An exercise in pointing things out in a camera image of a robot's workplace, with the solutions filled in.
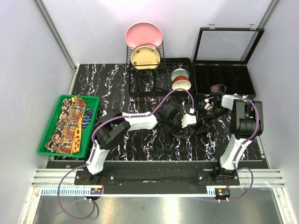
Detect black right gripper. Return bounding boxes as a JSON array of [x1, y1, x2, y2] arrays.
[[193, 105, 229, 134]]

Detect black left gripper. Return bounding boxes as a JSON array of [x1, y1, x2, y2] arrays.
[[165, 114, 188, 135]]

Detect navy floral tie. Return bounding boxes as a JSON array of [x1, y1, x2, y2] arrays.
[[171, 127, 194, 139]]

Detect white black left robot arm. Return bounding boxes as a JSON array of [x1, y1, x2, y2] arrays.
[[84, 103, 187, 185]]

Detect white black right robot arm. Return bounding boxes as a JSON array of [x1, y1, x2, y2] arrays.
[[195, 94, 263, 185]]

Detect colourful ties in bin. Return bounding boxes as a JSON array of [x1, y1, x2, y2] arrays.
[[45, 97, 86, 155]]

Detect red white bowl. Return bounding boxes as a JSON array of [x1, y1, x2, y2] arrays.
[[171, 76, 191, 91]]

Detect rolled dark patterned tie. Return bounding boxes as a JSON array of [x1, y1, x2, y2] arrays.
[[210, 84, 227, 94]]

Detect light green bowl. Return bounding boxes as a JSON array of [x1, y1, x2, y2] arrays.
[[171, 68, 189, 82]]

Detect black tie storage box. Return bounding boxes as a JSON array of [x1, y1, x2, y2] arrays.
[[193, 64, 256, 103]]

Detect yellow plate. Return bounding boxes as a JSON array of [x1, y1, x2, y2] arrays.
[[130, 44, 161, 70]]

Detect green plastic tie bin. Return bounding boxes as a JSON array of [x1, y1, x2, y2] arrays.
[[38, 95, 100, 158]]

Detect black glass box lid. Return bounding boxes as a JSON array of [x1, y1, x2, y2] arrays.
[[193, 24, 265, 65]]

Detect navy striped tie in bin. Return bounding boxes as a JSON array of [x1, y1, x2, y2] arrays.
[[82, 108, 93, 129]]

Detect pink plate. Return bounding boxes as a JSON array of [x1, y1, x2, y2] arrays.
[[125, 21, 163, 49]]

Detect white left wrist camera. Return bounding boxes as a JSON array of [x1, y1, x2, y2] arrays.
[[181, 108, 197, 128]]

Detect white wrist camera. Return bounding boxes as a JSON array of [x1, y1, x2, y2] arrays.
[[203, 97, 213, 111], [181, 108, 197, 128]]

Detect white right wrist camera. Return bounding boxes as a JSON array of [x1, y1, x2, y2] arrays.
[[203, 97, 213, 111]]

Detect black wire dish rack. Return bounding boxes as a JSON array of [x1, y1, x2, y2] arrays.
[[126, 43, 195, 98]]

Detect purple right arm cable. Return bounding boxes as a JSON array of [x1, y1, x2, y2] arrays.
[[207, 94, 261, 202]]

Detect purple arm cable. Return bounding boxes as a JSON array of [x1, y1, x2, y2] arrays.
[[207, 94, 261, 202], [57, 89, 196, 221]]

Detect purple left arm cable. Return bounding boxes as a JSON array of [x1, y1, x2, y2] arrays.
[[57, 89, 196, 221]]

